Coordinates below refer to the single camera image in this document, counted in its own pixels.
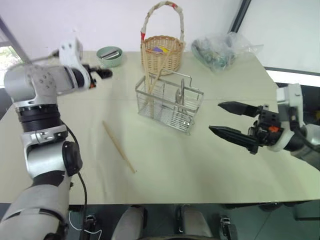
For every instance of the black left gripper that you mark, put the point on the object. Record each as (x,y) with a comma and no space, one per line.
(92,75)

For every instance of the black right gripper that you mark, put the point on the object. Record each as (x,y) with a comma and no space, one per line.
(268,127)

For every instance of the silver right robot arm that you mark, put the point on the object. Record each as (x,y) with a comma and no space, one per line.
(308,140)

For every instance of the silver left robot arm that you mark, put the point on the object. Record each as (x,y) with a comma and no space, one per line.
(40,82)

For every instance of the metal spoon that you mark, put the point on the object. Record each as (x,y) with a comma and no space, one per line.
(180,93)

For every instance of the green bowl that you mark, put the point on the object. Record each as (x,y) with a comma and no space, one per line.
(110,62)

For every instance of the metal piece in bowl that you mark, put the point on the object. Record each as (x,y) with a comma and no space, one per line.
(111,54)

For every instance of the wooden chopstick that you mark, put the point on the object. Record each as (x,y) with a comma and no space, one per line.
(160,71)
(119,147)

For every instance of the purple item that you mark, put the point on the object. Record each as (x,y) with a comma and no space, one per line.
(157,49)

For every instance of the yellow item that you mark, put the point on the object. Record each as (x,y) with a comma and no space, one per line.
(165,50)

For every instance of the clear plastic bag with items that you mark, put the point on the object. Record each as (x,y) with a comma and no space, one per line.
(215,52)

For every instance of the small black block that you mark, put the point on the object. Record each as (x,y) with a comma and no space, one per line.
(228,228)
(89,222)

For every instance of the grey rounded shape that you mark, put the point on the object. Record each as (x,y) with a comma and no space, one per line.
(130,222)
(195,222)

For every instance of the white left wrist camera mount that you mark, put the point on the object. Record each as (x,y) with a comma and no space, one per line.
(71,51)

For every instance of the grey window frame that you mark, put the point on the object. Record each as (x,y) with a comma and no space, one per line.
(15,40)

